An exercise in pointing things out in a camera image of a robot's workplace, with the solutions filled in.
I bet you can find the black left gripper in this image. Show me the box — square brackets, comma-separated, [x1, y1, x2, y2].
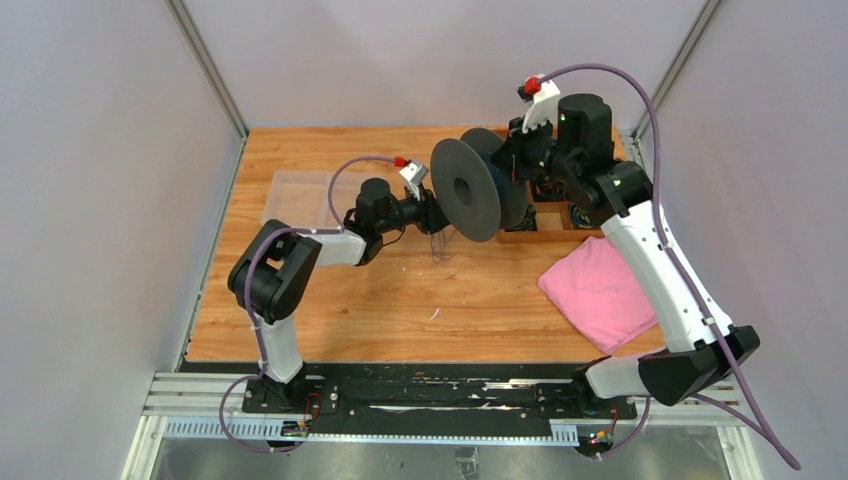
[377, 183, 461, 236]

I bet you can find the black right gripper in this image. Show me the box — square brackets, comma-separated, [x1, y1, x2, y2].
[490, 111, 578, 184]

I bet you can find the dark grey filament spool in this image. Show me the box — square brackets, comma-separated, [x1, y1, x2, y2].
[430, 127, 528, 243]

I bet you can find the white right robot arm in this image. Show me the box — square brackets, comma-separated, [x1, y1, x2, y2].
[492, 91, 761, 417]

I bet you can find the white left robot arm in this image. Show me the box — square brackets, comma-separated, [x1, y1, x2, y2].
[228, 178, 449, 413]

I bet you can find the wooden compartment organizer tray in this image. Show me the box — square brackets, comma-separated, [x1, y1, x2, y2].
[493, 127, 605, 245]

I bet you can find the pink cloth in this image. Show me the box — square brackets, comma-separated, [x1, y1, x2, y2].
[537, 237, 658, 354]

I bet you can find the clear plastic divided tray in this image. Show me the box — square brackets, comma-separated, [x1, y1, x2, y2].
[259, 170, 373, 229]

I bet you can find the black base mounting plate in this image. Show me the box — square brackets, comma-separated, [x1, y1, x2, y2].
[242, 362, 637, 439]

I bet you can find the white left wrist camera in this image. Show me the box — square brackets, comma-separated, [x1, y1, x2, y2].
[399, 160, 429, 201]

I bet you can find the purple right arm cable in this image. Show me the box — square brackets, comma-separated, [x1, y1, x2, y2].
[523, 63, 803, 472]

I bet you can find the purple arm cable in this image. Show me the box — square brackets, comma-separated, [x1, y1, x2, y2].
[523, 63, 803, 472]
[218, 156, 409, 456]

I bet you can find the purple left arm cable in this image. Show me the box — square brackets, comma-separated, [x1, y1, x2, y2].
[218, 156, 409, 456]

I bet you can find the aluminium corner frame post right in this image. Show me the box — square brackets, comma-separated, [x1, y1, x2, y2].
[651, 0, 725, 111]

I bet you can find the aluminium corner frame post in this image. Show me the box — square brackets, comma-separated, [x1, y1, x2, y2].
[651, 0, 725, 111]
[164, 0, 249, 141]

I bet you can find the aluminium rail frame front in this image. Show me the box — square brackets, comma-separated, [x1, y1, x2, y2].
[122, 363, 763, 479]

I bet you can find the aluminium corner frame post left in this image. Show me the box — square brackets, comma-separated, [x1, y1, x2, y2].
[164, 0, 249, 141]

